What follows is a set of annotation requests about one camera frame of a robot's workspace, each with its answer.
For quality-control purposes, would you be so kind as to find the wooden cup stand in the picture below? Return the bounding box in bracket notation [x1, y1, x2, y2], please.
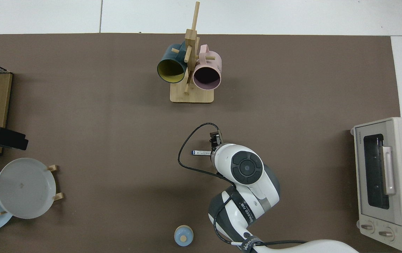
[170, 1, 215, 104]

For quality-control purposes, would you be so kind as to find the grey plate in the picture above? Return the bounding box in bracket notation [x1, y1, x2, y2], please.
[0, 158, 57, 219]

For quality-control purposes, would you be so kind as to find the pink cup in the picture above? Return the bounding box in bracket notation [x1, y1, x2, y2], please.
[192, 44, 222, 91]

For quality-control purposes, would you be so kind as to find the wooden plate rack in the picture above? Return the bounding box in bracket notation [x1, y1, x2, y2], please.
[0, 164, 64, 215]

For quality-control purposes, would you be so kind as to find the dark teal cup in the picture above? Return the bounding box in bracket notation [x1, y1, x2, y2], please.
[157, 43, 188, 84]

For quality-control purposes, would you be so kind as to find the brown table cloth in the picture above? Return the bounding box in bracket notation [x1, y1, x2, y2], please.
[0, 33, 402, 253]

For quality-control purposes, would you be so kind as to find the small blue round thing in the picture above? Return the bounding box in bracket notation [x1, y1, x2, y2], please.
[174, 225, 194, 247]

